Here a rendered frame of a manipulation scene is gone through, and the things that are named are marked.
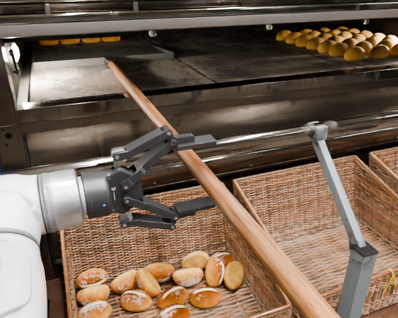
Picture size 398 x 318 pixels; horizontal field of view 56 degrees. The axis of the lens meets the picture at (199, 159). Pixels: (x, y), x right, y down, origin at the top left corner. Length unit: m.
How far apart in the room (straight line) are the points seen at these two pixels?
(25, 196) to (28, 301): 0.16
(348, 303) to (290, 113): 0.69
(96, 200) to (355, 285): 0.64
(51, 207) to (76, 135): 0.62
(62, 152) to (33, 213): 0.62
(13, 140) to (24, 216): 0.62
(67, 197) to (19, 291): 0.16
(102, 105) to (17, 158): 0.28
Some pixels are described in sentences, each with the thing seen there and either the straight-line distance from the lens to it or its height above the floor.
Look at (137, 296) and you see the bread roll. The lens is 1.21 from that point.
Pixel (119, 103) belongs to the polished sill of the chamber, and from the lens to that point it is 1.13.
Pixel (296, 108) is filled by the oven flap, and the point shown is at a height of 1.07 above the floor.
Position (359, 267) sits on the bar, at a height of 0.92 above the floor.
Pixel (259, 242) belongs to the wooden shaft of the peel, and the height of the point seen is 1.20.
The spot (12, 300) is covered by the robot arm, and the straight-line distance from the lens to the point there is 0.46.
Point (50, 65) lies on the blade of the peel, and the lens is 1.57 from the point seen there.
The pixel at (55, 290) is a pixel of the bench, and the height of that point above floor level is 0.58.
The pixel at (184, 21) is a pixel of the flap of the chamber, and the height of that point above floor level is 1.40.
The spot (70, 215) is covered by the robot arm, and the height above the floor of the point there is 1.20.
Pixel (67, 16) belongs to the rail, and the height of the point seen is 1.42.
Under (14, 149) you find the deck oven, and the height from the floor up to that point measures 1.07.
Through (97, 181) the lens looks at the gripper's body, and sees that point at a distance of 0.58.
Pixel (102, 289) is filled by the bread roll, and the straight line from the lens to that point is 1.24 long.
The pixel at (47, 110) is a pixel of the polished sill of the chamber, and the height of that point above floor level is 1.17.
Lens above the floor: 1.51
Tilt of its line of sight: 27 degrees down
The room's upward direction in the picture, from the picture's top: straight up
